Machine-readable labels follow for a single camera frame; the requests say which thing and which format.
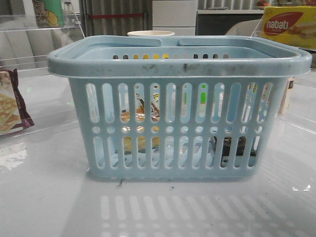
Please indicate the packaged bread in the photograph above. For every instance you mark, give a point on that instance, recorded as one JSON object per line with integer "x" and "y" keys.
{"x": 140, "y": 117}

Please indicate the light blue plastic basket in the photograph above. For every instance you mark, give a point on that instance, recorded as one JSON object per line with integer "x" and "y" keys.
{"x": 204, "y": 86}

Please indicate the beige box behind basket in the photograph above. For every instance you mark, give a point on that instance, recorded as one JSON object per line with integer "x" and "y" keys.
{"x": 286, "y": 96}

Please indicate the white paper cup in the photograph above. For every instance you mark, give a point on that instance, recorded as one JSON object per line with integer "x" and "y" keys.
{"x": 150, "y": 33}

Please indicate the white drawer cabinet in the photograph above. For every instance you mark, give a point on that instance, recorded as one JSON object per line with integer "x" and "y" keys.
{"x": 178, "y": 16}

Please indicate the maroon cracker snack bag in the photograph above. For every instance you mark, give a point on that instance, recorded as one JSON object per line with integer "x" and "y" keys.
{"x": 13, "y": 111}

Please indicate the green cartoon snack package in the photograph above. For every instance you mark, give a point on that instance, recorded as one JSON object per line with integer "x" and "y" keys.
{"x": 48, "y": 13}

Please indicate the clear acrylic shelf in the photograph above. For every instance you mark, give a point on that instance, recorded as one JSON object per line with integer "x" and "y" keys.
{"x": 24, "y": 45}

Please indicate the yellow nabati wafer box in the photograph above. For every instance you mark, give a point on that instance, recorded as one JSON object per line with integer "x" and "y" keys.
{"x": 291, "y": 25}

